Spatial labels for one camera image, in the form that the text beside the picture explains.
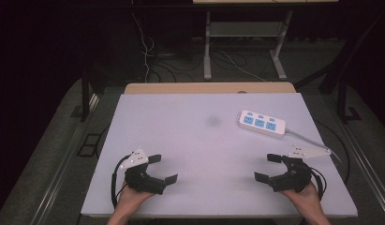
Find person's left hand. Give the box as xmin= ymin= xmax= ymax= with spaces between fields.
xmin=116 ymin=182 xmax=156 ymax=210

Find black stand with foot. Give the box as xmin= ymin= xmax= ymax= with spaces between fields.
xmin=335 ymin=74 xmax=363 ymax=125

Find black floor frame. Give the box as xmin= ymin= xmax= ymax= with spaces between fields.
xmin=76 ymin=132 xmax=103 ymax=158

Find aluminium floor rail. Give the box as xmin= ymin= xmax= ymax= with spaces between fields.
xmin=30 ymin=93 xmax=101 ymax=225
xmin=339 ymin=121 xmax=385 ymax=221

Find black curved floor cable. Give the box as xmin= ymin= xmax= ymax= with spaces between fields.
xmin=314 ymin=119 xmax=352 ymax=186

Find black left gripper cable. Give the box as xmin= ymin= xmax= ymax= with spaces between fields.
xmin=111 ymin=155 xmax=132 ymax=210

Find grey power strip cable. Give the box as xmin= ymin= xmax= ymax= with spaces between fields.
xmin=284 ymin=127 xmax=343 ymax=164

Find white floor cable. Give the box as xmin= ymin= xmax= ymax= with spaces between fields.
xmin=217 ymin=49 xmax=267 ymax=83

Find thin white hanging cable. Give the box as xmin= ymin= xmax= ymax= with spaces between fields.
xmin=130 ymin=11 xmax=155 ymax=84

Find grey metal desk stand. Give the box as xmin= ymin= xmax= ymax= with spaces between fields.
xmin=203 ymin=8 xmax=293 ymax=82

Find person's right hand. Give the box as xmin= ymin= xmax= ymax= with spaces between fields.
xmin=279 ymin=181 xmax=321 ymax=213

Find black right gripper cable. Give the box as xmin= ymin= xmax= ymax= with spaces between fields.
xmin=309 ymin=166 xmax=328 ymax=202

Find black floor cables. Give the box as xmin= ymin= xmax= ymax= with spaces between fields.
xmin=148 ymin=51 xmax=204 ymax=83

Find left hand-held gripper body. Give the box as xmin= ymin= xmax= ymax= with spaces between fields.
xmin=119 ymin=147 xmax=167 ymax=196

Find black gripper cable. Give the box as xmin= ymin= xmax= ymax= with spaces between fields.
xmin=111 ymin=155 xmax=132 ymax=210
xmin=309 ymin=166 xmax=328 ymax=202

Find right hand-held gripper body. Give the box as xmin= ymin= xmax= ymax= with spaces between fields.
xmin=268 ymin=144 xmax=332 ymax=193

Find white power strip blue sockets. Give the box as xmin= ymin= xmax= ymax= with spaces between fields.
xmin=237 ymin=109 xmax=288 ymax=140

